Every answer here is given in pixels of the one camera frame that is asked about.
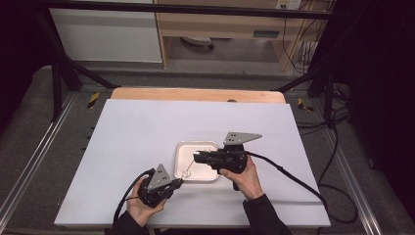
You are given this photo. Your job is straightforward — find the hanging black cables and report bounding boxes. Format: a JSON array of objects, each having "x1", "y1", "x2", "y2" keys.
[{"x1": 281, "y1": 9, "x2": 328, "y2": 75}]

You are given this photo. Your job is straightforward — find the light wooden desk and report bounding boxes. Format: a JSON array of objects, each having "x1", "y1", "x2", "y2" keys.
[{"x1": 152, "y1": 0, "x2": 329, "y2": 71}]

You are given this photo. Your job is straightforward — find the white cabinet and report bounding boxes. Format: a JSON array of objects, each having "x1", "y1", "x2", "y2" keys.
[{"x1": 48, "y1": 7, "x2": 163, "y2": 64}]

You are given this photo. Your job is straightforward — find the white rectangular tray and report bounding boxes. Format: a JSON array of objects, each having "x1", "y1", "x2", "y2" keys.
[{"x1": 173, "y1": 140, "x2": 220, "y2": 183}]

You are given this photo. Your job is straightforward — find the person's right hand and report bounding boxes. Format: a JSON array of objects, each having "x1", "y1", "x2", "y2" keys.
[{"x1": 218, "y1": 156, "x2": 264, "y2": 201}]

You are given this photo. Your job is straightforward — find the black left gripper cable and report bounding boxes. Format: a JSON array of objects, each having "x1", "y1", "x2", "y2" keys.
[{"x1": 113, "y1": 167, "x2": 157, "y2": 226}]

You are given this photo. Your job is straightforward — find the black metal frame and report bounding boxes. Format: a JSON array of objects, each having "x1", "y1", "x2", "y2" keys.
[{"x1": 33, "y1": 0, "x2": 341, "y2": 123}]

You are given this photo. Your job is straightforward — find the black floor cables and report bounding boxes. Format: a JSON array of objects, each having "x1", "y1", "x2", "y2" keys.
[{"x1": 296, "y1": 81, "x2": 360, "y2": 197}]

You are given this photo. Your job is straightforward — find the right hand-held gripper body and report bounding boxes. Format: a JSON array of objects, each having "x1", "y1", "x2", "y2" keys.
[{"x1": 208, "y1": 131, "x2": 263, "y2": 174}]

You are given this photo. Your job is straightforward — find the aluminium rail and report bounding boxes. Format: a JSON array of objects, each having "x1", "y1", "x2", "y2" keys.
[
  {"x1": 0, "y1": 93, "x2": 78, "y2": 223},
  {"x1": 324, "y1": 128, "x2": 384, "y2": 235}
]

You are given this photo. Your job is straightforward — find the yellow black tape marker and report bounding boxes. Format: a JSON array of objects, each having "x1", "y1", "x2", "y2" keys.
[
  {"x1": 297, "y1": 97, "x2": 315, "y2": 113},
  {"x1": 86, "y1": 91, "x2": 101, "y2": 110}
]

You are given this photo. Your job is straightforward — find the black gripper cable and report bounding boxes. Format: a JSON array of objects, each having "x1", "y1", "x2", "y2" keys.
[
  {"x1": 245, "y1": 151, "x2": 359, "y2": 225},
  {"x1": 113, "y1": 167, "x2": 157, "y2": 226}
]

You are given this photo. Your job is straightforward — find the white tabletop board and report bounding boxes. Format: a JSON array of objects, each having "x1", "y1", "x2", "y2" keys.
[{"x1": 53, "y1": 98, "x2": 332, "y2": 229}]

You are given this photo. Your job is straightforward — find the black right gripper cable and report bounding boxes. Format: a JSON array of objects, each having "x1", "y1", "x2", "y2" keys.
[{"x1": 245, "y1": 151, "x2": 359, "y2": 225}]

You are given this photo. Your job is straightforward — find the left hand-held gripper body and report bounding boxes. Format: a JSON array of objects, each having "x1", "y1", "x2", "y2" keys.
[{"x1": 136, "y1": 163, "x2": 178, "y2": 209}]

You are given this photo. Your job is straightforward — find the person's left hand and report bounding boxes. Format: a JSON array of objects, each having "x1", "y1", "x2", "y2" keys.
[{"x1": 125, "y1": 188, "x2": 168, "y2": 228}]

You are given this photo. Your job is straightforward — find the wooden table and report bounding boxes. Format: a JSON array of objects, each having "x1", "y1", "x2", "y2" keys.
[{"x1": 110, "y1": 86, "x2": 287, "y2": 105}]

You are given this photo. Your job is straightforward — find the white wall socket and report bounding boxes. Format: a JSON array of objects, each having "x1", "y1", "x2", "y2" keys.
[{"x1": 275, "y1": 0, "x2": 303, "y2": 11}]

